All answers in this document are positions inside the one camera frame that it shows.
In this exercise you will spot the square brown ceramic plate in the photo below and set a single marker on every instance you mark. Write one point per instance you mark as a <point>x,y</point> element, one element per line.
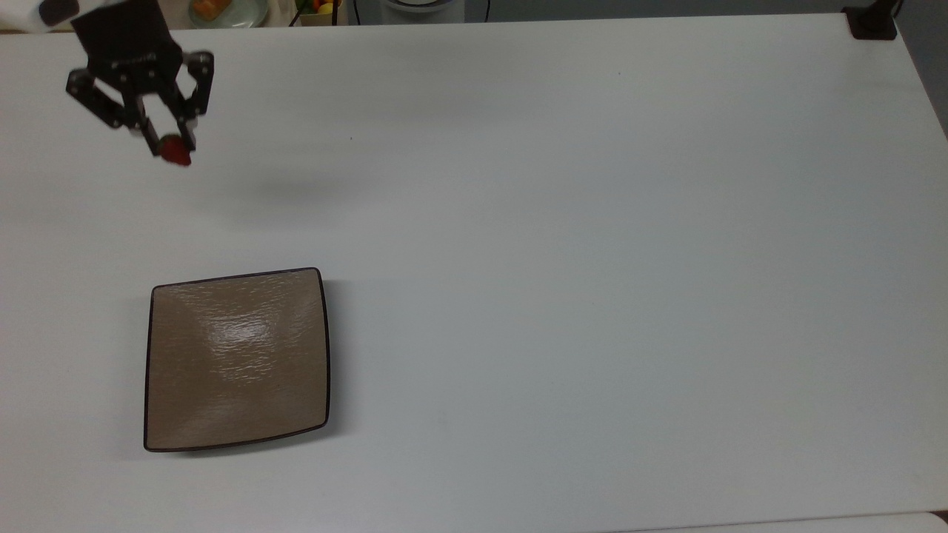
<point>237,359</point>

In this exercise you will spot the pale green round plate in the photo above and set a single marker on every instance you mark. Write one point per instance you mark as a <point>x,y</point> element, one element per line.
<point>248,16</point>

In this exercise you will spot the box of colourful fruit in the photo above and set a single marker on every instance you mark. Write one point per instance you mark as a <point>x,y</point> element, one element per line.
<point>318,10</point>

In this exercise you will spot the orange food piece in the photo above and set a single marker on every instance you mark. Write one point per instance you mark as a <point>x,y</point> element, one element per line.
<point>211,7</point>

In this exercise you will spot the white round appliance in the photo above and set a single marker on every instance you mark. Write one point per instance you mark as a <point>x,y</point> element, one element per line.
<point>422,9</point>

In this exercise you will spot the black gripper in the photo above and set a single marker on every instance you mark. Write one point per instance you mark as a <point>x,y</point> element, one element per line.
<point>126,44</point>

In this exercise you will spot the red strawberry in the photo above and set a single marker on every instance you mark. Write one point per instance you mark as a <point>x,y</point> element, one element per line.
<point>177,152</point>

